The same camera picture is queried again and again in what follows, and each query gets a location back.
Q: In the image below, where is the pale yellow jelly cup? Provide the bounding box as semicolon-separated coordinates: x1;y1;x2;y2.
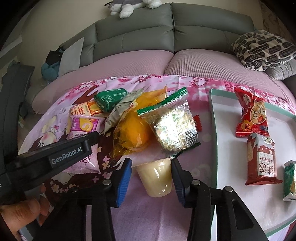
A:
132;158;172;198

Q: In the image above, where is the orange yellow snack bag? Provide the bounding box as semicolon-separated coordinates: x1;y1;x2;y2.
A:
111;86;167;158

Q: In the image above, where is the red white biscuit packet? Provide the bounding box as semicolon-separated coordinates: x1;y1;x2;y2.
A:
245;133;282;186

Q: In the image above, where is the purple chip bag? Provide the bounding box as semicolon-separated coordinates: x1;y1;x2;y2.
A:
64;117;104;174

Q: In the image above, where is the grey green foil sachet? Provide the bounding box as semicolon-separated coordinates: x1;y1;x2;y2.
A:
104;88;144;133

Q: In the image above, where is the green white small packet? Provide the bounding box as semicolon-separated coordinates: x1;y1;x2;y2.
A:
283;160;295;202

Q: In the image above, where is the orange biscuit packet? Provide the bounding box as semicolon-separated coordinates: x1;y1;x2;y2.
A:
69;100;104;118

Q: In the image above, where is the green edged clear cracker pack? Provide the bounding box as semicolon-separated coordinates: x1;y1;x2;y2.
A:
137;87;201;157

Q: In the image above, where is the green snack box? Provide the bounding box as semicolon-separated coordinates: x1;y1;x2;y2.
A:
94;88;129;113

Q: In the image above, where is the red snack packet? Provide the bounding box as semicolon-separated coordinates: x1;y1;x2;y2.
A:
234;87;269;138

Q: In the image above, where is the person's left hand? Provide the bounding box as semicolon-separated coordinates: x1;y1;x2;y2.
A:
1;195;50;240

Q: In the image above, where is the pink cartoon print cloth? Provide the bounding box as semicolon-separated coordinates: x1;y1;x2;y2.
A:
17;74;296;241

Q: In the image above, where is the white tray with teal rim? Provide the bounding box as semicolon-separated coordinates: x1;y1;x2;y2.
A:
209;89;295;237

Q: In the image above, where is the small red candy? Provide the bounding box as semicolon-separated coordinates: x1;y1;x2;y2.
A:
193;115;203;132

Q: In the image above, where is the black bag on sofa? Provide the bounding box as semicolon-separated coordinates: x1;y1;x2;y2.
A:
45;46;64;66

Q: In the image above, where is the light grey pillow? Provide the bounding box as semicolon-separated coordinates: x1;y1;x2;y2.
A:
58;37;84;77

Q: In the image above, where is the pink sofa seat cover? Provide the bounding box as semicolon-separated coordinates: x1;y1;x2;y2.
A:
32;49;295;114

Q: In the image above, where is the grey cushion under pillow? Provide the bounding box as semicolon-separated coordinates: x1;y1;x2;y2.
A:
265;58;296;80

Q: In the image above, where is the black white patterned pillow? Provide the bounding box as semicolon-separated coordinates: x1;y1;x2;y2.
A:
231;30;295;72

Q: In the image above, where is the grey sofa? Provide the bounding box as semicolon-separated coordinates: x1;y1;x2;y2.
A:
61;2;296;93

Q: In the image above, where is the grey white plush dog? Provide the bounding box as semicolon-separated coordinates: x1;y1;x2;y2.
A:
105;0;162;19

